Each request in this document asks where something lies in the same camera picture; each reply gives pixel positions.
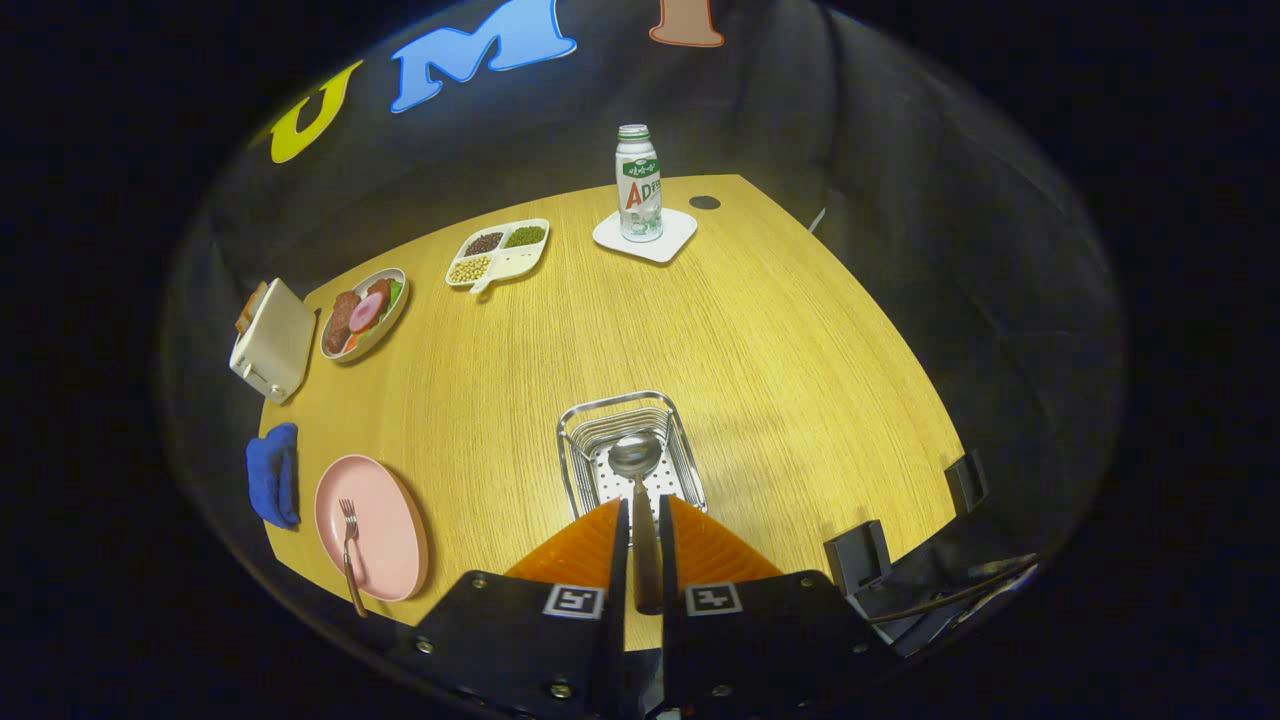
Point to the toast slice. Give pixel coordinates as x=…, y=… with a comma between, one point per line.
x=250, y=305

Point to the brown meat slice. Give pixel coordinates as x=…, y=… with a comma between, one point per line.
x=340, y=320

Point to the grey plate with food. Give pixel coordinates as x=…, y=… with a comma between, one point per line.
x=385, y=335

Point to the blue folded towel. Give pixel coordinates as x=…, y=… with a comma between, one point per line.
x=272, y=475

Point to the pink round plate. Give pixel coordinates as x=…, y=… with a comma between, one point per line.
x=385, y=520

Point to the white divided bean dish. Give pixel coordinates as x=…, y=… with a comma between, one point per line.
x=515, y=262

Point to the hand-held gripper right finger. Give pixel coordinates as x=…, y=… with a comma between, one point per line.
x=760, y=630

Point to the green lettuce leaf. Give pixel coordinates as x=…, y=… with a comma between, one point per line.
x=394, y=294

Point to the dark round table grommet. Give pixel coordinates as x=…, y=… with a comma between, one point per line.
x=704, y=202

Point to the white square coaster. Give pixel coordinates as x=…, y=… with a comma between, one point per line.
x=675, y=240

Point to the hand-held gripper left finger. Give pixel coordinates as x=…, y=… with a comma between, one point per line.
x=520, y=630

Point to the pink ham slice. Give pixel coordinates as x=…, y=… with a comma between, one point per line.
x=366, y=312

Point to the white toaster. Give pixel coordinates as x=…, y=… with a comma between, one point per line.
x=275, y=340

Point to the white drink bottle green label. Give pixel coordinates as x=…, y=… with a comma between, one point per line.
x=638, y=195

